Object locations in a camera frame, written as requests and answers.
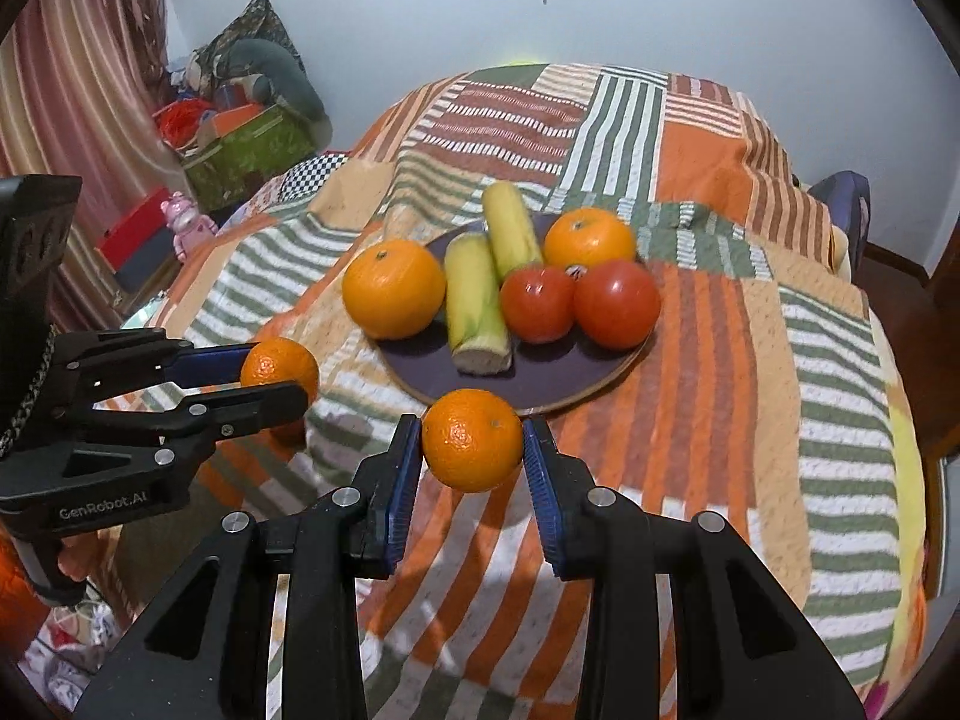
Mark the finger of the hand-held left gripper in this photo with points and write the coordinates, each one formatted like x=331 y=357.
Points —
x=217 y=364
x=255 y=405

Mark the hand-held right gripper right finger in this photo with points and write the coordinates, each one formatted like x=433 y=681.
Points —
x=544 y=495

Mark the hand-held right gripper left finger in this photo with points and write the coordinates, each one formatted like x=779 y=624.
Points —
x=396 y=487

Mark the small mandarin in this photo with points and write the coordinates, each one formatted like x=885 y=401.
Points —
x=281 y=364
x=471 y=439

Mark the purple plate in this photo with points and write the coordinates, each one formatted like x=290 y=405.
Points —
x=555 y=379

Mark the large plain orange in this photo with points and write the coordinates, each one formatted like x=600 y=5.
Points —
x=394 y=289

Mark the smaller red tomato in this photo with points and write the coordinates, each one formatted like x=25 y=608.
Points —
x=538 y=304

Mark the larger red tomato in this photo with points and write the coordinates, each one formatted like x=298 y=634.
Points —
x=616 y=304

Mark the yellow corn piece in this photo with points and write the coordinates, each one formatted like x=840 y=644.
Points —
x=474 y=292
x=510 y=225

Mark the large orange with sticker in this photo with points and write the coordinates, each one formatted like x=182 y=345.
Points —
x=590 y=240

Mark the red gift box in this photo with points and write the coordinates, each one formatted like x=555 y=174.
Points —
x=131 y=229

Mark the dark blue box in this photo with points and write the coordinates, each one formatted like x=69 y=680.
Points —
x=150 y=262

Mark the pink bunny figurine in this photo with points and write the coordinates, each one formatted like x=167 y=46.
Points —
x=187 y=221

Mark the striped brown curtain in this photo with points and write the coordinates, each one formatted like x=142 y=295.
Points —
x=75 y=90

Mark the striped patchwork blanket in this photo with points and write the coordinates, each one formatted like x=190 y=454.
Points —
x=712 y=390

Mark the red bag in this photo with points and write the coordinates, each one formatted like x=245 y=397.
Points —
x=180 y=120

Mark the checkered patchwork cloth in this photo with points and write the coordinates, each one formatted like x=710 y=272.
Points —
x=307 y=172

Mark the green patterned storage box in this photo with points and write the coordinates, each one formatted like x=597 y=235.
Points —
x=255 y=154

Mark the orange box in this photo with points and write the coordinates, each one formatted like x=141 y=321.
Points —
x=232 y=121

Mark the grey plush shark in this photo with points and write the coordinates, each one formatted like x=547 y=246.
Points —
x=285 y=75

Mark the white floral cloth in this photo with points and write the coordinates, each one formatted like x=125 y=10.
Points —
x=67 y=645

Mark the dark floral cushion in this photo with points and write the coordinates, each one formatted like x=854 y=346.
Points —
x=247 y=26

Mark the yellow blanket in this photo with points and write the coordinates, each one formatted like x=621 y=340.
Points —
x=911 y=502

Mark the dark blue backpack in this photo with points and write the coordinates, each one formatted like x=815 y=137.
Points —
x=844 y=217

